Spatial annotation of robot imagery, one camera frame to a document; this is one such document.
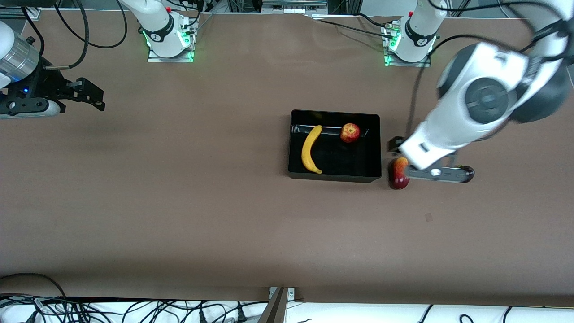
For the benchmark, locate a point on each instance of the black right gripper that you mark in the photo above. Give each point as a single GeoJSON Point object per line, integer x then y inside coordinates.
{"type": "Point", "coordinates": [44, 84]}

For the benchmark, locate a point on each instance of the small metal bracket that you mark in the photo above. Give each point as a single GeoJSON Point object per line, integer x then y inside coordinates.
{"type": "Point", "coordinates": [291, 294]}

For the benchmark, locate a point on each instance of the dark slanted pole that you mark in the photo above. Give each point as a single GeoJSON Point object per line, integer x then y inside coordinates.
{"type": "Point", "coordinates": [273, 312]}

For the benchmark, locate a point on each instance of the aluminium frame profile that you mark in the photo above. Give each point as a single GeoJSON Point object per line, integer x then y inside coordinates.
{"type": "Point", "coordinates": [18, 13]}

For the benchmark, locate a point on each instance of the yellow banana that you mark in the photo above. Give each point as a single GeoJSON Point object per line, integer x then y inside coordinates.
{"type": "Point", "coordinates": [308, 152]}

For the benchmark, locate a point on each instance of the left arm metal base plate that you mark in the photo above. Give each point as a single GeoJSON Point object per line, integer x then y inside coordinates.
{"type": "Point", "coordinates": [390, 63]}

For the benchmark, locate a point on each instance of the small dark purple eggplant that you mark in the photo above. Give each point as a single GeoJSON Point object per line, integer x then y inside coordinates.
{"type": "Point", "coordinates": [468, 174]}

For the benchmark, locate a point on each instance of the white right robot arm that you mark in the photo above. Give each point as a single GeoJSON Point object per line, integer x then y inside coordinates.
{"type": "Point", "coordinates": [157, 22]}

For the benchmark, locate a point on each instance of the red orange mango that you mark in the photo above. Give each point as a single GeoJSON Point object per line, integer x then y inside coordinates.
{"type": "Point", "coordinates": [397, 177]}

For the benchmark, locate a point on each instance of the black plastic box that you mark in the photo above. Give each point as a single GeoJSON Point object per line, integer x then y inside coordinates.
{"type": "Point", "coordinates": [341, 161]}

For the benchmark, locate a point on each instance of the white power strip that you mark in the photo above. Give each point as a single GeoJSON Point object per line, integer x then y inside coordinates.
{"type": "Point", "coordinates": [296, 10]}

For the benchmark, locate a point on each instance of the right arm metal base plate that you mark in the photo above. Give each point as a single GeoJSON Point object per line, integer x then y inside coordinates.
{"type": "Point", "coordinates": [154, 57]}

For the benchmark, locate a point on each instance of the red yellow apple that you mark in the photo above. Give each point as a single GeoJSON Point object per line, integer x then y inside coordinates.
{"type": "Point", "coordinates": [350, 133]}

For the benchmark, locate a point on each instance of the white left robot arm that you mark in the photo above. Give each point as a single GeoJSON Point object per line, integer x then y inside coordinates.
{"type": "Point", "coordinates": [448, 125]}

